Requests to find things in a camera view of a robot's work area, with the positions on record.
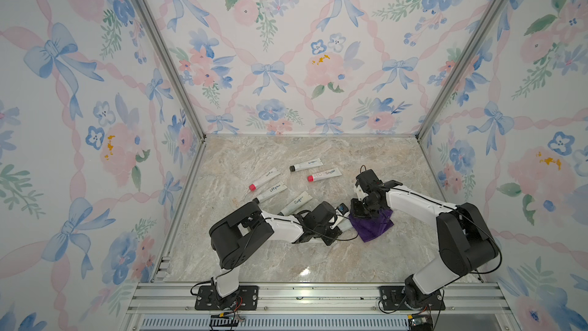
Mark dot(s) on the aluminium corner post left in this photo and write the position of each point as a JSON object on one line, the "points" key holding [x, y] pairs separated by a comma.
{"points": [[158, 42]]}

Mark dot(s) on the aluminium corner post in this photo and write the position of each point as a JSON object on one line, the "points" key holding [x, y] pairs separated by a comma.
{"points": [[158, 42], [474, 43]]}

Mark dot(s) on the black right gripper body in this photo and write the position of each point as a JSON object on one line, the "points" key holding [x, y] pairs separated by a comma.
{"points": [[363, 208]]}

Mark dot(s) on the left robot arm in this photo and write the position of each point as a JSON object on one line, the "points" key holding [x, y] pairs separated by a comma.
{"points": [[239, 235]]}

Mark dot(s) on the purple cloth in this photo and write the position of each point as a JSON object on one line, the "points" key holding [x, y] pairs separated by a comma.
{"points": [[371, 224]]}

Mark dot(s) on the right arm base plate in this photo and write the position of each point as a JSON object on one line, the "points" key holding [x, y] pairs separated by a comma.
{"points": [[399, 298]]}

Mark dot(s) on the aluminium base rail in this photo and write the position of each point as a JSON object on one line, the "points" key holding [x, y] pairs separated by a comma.
{"points": [[319, 306]]}

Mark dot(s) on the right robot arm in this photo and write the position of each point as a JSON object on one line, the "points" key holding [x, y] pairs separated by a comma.
{"points": [[464, 240]]}

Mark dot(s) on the aluminium corner post right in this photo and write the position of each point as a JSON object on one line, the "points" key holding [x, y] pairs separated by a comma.
{"points": [[474, 43]]}

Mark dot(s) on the white tube black cap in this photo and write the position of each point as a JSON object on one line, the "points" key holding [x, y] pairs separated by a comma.
{"points": [[306, 165]]}

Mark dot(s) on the white tube centre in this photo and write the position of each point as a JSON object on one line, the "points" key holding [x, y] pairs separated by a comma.
{"points": [[296, 204]]}

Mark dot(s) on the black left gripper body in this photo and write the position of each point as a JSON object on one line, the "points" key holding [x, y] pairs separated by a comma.
{"points": [[327, 234]]}

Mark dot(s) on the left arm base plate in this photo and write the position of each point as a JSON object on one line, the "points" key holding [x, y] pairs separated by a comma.
{"points": [[244, 298]]}

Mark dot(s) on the white toothpaste tube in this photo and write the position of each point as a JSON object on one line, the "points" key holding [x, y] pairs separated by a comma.
{"points": [[344, 224]]}

